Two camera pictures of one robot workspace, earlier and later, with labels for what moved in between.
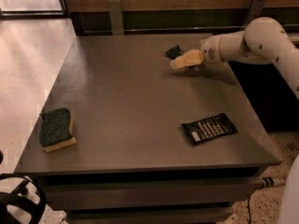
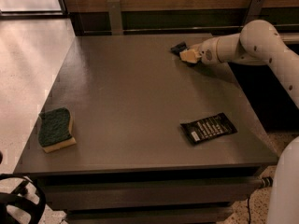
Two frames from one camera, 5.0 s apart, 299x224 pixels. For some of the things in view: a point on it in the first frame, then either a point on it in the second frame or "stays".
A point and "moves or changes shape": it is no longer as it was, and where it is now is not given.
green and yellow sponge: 55,130 stays
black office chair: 34,208 stays
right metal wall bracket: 257,8 stays
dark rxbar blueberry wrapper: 174,52 moves or changes shape
